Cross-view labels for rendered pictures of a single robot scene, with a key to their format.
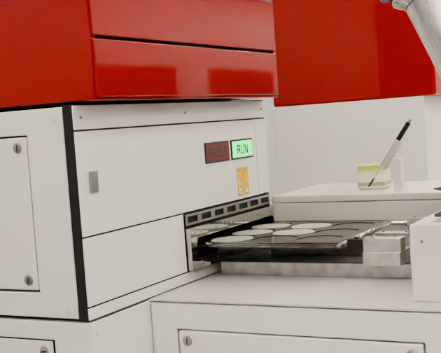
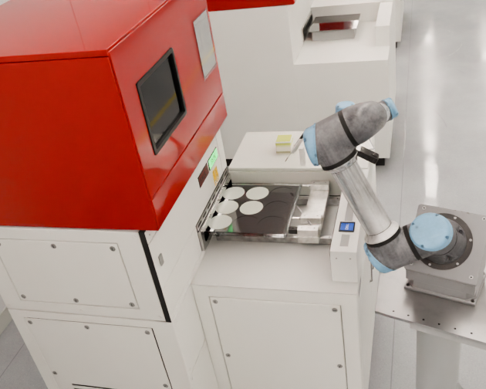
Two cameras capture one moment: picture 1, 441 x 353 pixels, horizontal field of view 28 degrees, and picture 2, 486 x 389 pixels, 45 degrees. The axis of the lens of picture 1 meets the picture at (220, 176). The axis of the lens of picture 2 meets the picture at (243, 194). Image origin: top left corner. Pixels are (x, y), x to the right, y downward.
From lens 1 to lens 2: 110 cm
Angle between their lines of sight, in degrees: 30
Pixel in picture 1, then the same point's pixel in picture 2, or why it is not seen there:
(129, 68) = (168, 194)
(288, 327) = (270, 297)
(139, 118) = not seen: hidden behind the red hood
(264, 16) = (215, 77)
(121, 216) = (173, 260)
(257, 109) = not seen: hidden behind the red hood
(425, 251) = (338, 262)
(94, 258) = (167, 293)
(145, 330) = (191, 299)
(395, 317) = (325, 295)
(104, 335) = (178, 321)
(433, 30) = (347, 190)
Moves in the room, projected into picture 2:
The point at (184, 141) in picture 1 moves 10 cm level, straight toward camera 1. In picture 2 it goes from (190, 188) to (195, 201)
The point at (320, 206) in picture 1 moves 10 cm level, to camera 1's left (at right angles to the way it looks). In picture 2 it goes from (258, 174) to (237, 179)
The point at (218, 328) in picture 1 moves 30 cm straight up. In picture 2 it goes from (231, 296) to (218, 234)
